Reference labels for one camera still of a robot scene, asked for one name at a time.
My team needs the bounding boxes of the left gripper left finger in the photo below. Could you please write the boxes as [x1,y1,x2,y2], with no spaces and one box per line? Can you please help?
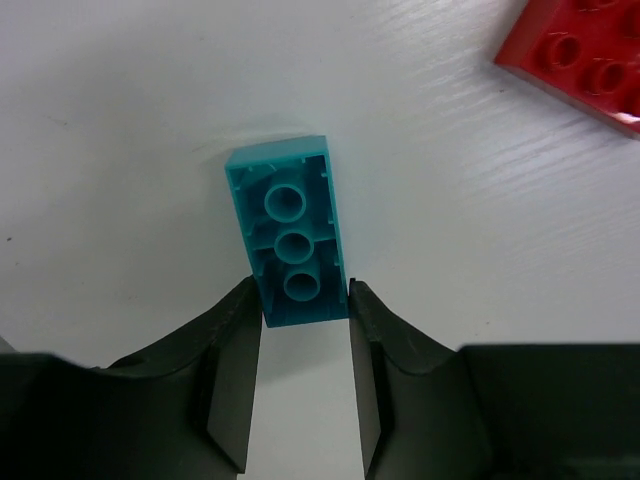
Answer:
[1,278,262,479]

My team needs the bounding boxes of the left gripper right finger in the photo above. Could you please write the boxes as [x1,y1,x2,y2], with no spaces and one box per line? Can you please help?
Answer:
[349,280,639,479]

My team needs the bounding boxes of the teal lego brick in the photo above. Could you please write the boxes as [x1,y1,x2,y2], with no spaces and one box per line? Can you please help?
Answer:
[225,135,348,327]

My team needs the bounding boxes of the red flat lego brick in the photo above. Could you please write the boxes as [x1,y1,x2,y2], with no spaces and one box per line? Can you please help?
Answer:
[494,0,639,138]

